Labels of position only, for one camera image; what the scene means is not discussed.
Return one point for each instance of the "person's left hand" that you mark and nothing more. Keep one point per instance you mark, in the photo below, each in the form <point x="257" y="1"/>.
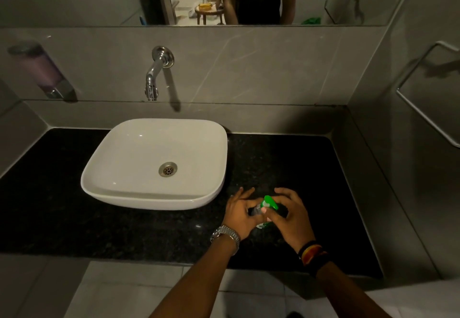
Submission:
<point x="237" y="217"/>

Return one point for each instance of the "person's right hand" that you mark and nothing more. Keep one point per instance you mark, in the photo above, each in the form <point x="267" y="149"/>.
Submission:
<point x="294" y="222"/>

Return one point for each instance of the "person's right thumb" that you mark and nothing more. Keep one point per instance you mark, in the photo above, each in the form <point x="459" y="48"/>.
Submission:
<point x="272" y="215"/>

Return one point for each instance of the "person's left thumb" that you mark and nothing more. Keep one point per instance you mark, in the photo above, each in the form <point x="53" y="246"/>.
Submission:
<point x="256" y="216"/>

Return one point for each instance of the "green pump soap bottle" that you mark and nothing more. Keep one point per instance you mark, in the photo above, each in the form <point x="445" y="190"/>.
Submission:
<point x="268" y="202"/>

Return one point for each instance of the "person's left forearm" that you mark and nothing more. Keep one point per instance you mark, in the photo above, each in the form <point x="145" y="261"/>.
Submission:
<point x="197" y="282"/>

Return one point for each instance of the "person's right forearm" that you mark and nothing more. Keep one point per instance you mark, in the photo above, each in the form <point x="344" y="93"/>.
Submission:
<point x="345" y="292"/>

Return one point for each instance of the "silver metal wristwatch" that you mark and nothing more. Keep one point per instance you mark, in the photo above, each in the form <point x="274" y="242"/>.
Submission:
<point x="227" y="233"/>

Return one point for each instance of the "striped wristband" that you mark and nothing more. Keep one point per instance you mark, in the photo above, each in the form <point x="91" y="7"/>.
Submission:
<point x="311" y="251"/>

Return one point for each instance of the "black wristband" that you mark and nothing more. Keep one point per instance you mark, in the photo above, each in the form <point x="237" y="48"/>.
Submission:
<point x="321" y="264"/>

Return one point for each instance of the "metal sink drain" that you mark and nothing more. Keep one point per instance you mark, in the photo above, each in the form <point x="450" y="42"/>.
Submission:
<point x="168" y="169"/>

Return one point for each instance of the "white ceramic sink basin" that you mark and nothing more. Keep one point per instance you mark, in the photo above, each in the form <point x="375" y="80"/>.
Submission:
<point x="143" y="156"/>

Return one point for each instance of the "chrome wall faucet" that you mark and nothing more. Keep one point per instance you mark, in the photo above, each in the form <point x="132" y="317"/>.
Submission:
<point x="153" y="73"/>

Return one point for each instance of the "chrome towel rail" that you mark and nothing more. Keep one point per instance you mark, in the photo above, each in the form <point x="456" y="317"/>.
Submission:
<point x="420" y="104"/>

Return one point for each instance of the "wall-mounted soap dispenser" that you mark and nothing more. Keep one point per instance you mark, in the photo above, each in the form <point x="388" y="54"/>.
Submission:
<point x="43" y="71"/>

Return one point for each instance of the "wall mirror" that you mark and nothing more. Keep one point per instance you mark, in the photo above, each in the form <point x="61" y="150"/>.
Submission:
<point x="90" y="9"/>

